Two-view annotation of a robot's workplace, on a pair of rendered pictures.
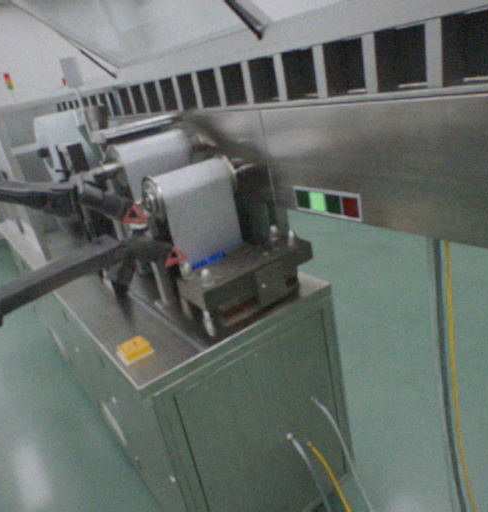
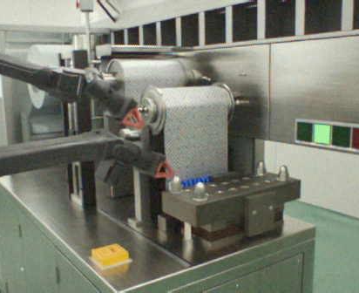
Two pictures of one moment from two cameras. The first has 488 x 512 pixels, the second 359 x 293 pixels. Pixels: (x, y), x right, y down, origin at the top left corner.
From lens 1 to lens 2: 0.33 m
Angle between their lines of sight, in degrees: 12
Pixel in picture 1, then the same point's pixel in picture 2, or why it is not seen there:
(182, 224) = (177, 139)
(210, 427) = not seen: outside the picture
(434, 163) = not seen: outside the picture
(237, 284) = (229, 205)
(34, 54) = (25, 21)
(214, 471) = not seen: outside the picture
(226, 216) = (218, 142)
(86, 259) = (84, 144)
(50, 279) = (47, 153)
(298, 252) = (288, 187)
